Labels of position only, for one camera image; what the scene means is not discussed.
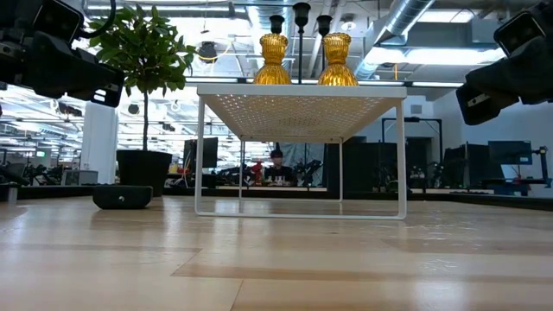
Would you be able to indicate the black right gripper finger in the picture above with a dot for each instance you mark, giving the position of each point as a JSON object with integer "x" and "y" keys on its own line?
{"x": 497, "y": 101}

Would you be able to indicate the white round column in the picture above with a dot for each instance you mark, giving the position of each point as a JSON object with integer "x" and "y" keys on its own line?
{"x": 99, "y": 142}

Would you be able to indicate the white perforated metal shelf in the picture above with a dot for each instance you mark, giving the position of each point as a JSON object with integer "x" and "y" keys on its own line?
{"x": 302, "y": 90}

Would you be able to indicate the amber glass candle holder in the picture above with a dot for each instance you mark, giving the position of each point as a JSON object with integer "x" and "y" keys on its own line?
{"x": 338, "y": 65}

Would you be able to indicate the silver ventilation duct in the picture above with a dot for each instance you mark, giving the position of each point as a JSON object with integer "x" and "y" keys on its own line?
{"x": 406, "y": 13}

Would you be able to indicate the green leafy plant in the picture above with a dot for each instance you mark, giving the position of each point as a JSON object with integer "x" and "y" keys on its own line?
{"x": 142, "y": 47}

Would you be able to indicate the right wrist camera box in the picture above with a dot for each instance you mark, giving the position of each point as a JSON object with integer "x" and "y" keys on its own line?
{"x": 520, "y": 32}

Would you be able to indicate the black aluminium table frame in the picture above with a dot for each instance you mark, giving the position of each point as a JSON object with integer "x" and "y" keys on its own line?
{"x": 510, "y": 202}

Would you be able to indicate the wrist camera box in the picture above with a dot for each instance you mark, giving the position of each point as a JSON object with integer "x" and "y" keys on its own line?
{"x": 58, "y": 19}
{"x": 520, "y": 32}

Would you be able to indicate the grey box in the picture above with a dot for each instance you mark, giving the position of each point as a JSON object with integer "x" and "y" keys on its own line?
{"x": 80, "y": 178}

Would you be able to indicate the orange round cap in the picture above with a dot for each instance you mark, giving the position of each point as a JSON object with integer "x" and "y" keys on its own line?
{"x": 273, "y": 65}

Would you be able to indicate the black background monitor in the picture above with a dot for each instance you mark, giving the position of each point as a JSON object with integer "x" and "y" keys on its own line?
{"x": 207, "y": 152}

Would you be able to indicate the black ceiling lamp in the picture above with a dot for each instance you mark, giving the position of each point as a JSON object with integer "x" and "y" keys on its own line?
{"x": 207, "y": 52}

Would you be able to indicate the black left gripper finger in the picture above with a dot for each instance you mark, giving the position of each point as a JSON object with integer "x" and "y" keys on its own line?
{"x": 101, "y": 82}

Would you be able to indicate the red background object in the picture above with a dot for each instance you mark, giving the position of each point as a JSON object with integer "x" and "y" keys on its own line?
{"x": 258, "y": 172}

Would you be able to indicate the blue workstation stand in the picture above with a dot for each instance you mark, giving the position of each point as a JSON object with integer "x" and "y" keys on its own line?
{"x": 510, "y": 153}

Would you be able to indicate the black rounded block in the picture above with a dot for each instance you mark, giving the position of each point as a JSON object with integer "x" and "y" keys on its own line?
{"x": 122, "y": 198}

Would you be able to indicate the black plant pot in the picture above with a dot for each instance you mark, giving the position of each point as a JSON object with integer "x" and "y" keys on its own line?
{"x": 144, "y": 173}

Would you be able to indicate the person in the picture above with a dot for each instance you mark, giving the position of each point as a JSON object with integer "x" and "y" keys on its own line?
{"x": 278, "y": 173}

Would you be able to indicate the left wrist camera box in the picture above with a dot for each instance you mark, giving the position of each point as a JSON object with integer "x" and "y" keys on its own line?
{"x": 58, "y": 19}

